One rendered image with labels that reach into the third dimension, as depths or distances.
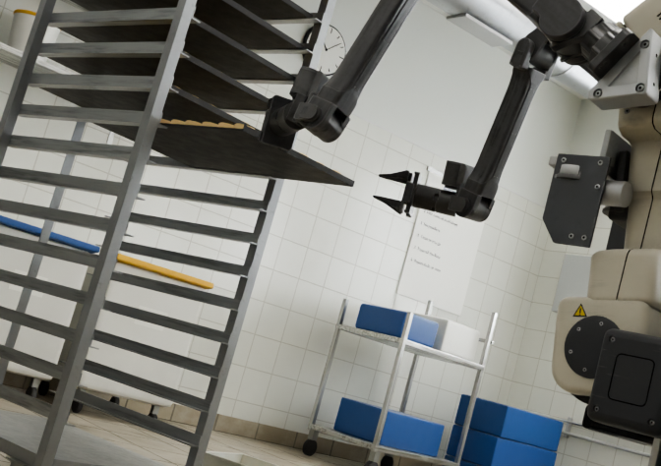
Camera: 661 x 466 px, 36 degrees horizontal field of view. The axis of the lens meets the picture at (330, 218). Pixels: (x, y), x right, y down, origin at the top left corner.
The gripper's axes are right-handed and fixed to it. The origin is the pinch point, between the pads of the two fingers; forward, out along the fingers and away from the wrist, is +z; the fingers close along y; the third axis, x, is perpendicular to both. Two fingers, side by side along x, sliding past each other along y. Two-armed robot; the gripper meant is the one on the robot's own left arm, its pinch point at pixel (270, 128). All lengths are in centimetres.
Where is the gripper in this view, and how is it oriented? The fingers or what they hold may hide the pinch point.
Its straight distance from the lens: 220.3
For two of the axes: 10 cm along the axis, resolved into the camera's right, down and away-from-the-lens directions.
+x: -9.1, -2.8, -3.0
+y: 2.5, -9.6, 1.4
